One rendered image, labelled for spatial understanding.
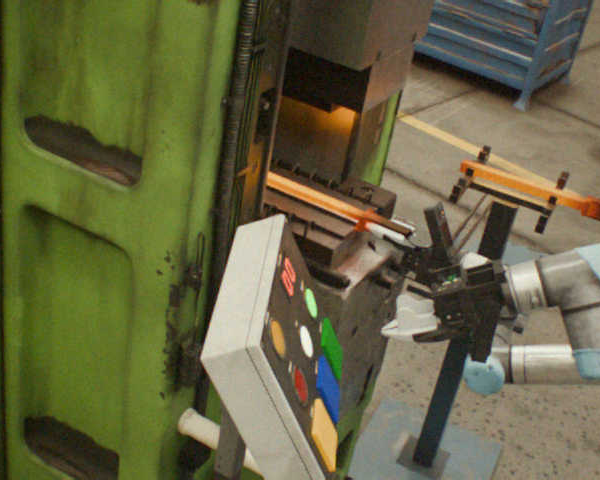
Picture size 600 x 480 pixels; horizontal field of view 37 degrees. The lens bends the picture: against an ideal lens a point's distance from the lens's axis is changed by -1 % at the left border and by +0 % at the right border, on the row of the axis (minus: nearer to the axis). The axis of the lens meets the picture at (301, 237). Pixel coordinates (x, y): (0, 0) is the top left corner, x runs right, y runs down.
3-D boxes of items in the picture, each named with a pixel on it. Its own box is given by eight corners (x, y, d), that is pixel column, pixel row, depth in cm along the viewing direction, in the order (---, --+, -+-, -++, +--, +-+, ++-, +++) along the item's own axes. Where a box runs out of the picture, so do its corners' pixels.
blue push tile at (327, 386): (340, 390, 140) (324, 354, 137) (338, 423, 134) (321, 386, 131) (330, 393, 141) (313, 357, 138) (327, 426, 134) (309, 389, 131)
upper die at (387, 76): (405, 87, 177) (416, 41, 172) (361, 114, 161) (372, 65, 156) (229, 25, 191) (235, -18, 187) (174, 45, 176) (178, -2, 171)
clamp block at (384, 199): (392, 218, 204) (399, 193, 201) (377, 232, 198) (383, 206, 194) (346, 199, 209) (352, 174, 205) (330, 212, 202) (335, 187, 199)
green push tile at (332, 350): (343, 351, 149) (328, 316, 145) (341, 380, 142) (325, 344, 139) (333, 354, 149) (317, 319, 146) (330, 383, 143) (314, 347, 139)
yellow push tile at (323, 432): (338, 434, 132) (320, 397, 128) (335, 471, 125) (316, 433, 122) (326, 437, 132) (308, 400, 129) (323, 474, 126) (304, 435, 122)
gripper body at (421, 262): (393, 273, 182) (448, 296, 177) (402, 237, 177) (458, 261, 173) (408, 258, 188) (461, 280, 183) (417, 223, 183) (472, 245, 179)
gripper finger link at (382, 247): (356, 249, 184) (397, 265, 181) (361, 224, 181) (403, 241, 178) (362, 243, 186) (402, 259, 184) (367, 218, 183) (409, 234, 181)
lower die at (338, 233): (370, 238, 195) (378, 204, 191) (327, 276, 179) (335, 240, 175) (211, 171, 210) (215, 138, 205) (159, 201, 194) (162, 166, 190)
